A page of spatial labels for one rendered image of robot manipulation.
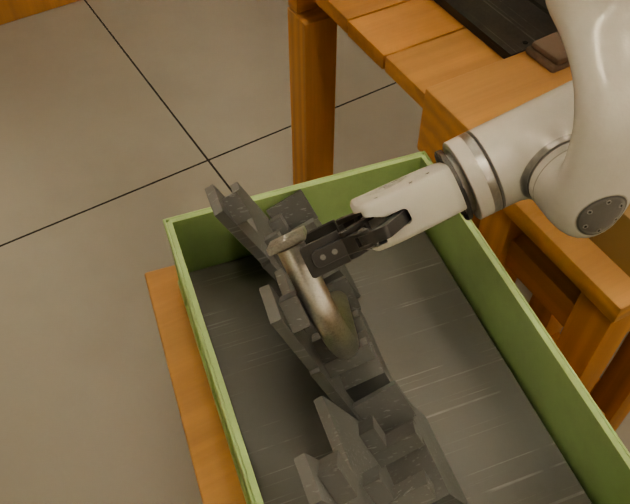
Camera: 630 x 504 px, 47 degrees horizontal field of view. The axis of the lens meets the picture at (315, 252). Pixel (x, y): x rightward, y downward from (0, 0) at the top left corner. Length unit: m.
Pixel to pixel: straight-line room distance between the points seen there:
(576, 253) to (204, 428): 0.63
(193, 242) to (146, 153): 1.53
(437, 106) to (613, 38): 0.74
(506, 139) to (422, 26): 0.88
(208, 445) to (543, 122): 0.62
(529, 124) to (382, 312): 0.46
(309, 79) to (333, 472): 1.34
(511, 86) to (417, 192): 0.75
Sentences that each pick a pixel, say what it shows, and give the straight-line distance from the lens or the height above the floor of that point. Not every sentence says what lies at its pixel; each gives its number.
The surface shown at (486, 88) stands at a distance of 1.39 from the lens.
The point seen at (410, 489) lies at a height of 1.02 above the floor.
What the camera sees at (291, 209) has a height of 0.94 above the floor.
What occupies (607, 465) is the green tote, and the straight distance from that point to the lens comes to 0.94.
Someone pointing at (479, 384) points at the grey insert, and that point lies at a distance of 1.04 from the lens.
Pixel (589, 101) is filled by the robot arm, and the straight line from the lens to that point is 0.62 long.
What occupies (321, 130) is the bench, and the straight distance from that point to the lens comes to 1.99.
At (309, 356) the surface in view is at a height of 1.07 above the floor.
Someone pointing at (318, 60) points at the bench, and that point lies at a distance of 1.84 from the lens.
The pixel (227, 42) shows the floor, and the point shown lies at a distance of 3.07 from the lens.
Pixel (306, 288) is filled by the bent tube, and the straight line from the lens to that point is 0.72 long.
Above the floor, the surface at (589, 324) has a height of 0.76.
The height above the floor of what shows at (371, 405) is 0.94.
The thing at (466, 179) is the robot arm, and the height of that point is 1.25.
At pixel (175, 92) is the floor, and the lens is 2.84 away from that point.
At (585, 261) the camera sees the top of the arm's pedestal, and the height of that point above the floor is 0.85.
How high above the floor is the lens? 1.73
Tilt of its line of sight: 51 degrees down
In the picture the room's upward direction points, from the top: straight up
